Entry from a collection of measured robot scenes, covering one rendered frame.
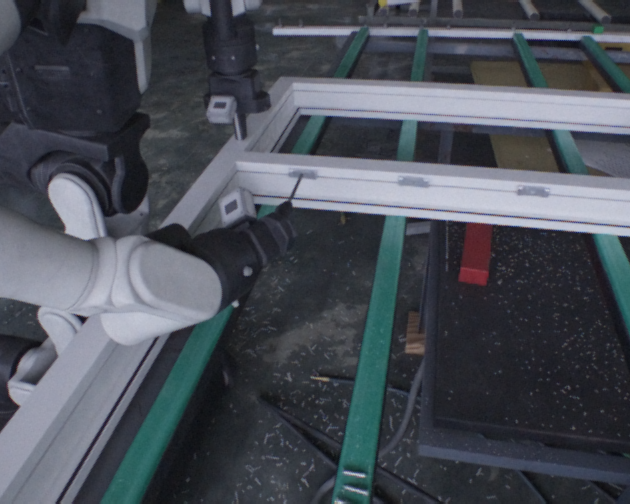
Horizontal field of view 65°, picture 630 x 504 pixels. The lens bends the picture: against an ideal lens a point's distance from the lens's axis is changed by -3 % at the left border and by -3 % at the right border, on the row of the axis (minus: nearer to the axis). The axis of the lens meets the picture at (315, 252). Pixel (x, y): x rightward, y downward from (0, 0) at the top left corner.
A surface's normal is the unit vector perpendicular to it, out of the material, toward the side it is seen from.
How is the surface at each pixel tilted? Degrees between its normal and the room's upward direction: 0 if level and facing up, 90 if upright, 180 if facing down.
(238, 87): 90
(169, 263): 59
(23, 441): 0
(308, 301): 0
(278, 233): 74
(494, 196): 90
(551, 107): 90
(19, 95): 105
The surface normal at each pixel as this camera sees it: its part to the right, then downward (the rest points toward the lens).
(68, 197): -0.26, 0.59
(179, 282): 0.82, -0.31
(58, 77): 0.14, 0.77
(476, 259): -0.04, -0.80
